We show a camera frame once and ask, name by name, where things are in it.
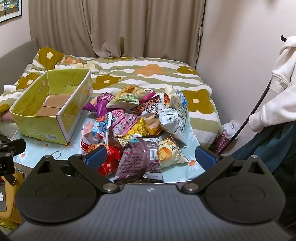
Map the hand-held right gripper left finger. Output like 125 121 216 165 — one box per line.
28 146 121 194

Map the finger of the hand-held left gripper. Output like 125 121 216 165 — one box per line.
11 138 26 154

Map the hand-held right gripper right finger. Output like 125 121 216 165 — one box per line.
180 146 269 194

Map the red orange snack packet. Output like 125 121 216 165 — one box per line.
86 143 124 177

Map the yellow-green cardboard box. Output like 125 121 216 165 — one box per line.
9 68 94 145

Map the brown purple snack packet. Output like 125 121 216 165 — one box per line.
112 136 164 184

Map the white grey printed snack packet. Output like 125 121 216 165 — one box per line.
159 84 188 147

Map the golden yellow snack packet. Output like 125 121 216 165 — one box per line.
126 116 163 137

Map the light blue red snack packet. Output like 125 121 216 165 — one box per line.
81 113 113 154

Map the cream bread packet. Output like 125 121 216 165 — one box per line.
157 136 189 169

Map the white plastic bag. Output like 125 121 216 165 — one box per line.
222 120 239 140

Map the yellow bag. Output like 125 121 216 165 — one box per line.
0 170 25 230

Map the pink snack packet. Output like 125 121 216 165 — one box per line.
110 109 142 137

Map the green and cream snack packet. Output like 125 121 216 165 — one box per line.
106 85 151 109

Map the dark teal cloth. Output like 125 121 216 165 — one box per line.
229 120 296 178

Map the white black-lettered snack packet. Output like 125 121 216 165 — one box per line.
140 107 162 128

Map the dark brown printed snack packet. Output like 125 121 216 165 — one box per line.
131 95 162 115

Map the grey bed headboard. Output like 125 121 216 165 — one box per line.
0 39 39 71

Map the white hooded sweatshirt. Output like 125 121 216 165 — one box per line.
248 35 296 134

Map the floral striped blanket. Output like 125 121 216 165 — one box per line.
0 46 221 149

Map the beige curtain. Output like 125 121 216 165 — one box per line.
28 0 206 67

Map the black cable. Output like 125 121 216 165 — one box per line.
216 78 274 155

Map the framed wall poster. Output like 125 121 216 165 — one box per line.
0 0 23 23

